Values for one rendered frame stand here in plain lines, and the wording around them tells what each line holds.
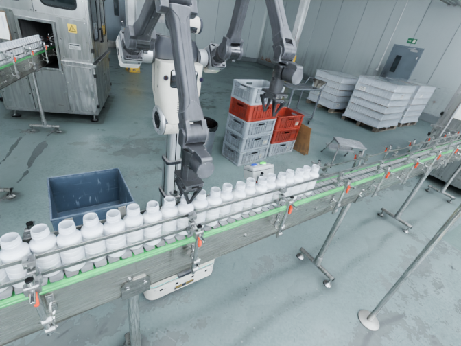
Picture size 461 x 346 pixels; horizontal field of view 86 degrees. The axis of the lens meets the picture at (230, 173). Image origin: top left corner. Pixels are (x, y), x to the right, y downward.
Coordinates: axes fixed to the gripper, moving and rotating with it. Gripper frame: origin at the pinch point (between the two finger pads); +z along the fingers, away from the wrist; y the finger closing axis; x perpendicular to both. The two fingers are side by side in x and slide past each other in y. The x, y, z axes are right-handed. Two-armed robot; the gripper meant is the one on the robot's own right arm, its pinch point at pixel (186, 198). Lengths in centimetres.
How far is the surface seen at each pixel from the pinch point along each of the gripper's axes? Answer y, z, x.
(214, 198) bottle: 1.4, 1.7, 10.8
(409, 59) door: -376, -66, 1016
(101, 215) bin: -29.8, 24.1, -23.6
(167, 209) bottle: 0.6, 2.3, -7.3
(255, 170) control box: -13.4, 4.1, 43.3
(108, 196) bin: -60, 38, -16
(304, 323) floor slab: 27, 115, 88
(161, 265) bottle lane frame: 4.8, 24.4, -10.0
